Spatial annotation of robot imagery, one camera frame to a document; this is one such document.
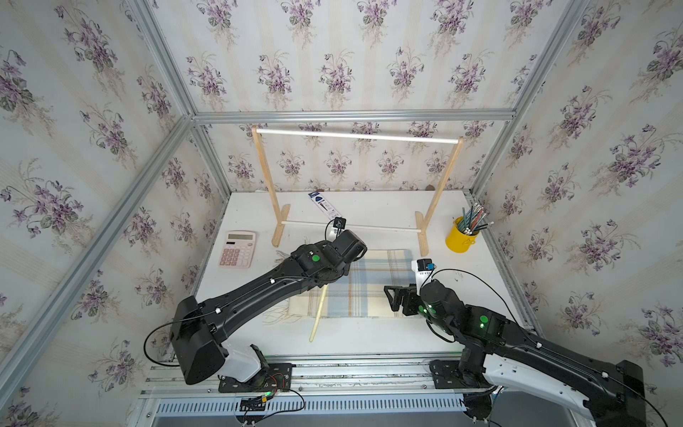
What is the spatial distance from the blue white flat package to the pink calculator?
30cm

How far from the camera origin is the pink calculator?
975 mm

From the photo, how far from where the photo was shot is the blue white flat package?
3.71 ft
